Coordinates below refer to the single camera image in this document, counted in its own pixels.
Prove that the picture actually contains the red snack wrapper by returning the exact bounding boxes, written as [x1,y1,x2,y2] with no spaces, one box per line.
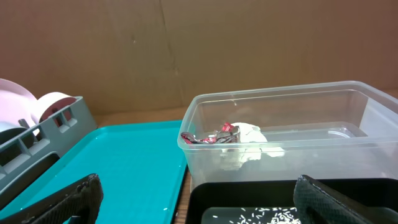
[180,123,240,144]

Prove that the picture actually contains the pile of white rice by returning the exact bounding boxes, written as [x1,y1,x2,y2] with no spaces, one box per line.
[201,207,301,224]

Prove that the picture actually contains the grey plastic dishwasher rack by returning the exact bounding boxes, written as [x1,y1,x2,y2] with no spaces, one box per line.
[1,96,97,208]

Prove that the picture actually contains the clear plastic waste bin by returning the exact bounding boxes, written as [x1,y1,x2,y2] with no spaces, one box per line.
[177,81,397,187]

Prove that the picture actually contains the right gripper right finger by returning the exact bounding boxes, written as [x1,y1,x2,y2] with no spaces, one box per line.
[294,175,397,224]

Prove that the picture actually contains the black food waste tray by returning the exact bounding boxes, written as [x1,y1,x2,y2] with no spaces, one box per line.
[185,179,397,223]

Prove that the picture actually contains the pink bowl with rice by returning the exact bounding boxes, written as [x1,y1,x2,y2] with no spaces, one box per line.
[31,92,76,124]

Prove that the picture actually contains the teal plastic serving tray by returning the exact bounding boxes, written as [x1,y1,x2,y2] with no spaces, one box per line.
[1,121,187,224]

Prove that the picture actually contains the large white round plate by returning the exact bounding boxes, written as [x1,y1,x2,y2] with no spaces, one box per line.
[1,78,37,128]

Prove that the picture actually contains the white tissue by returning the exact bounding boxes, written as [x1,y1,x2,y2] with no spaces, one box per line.
[220,122,286,170]

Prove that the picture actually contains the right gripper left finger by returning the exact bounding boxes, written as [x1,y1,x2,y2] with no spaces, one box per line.
[1,174,104,224]

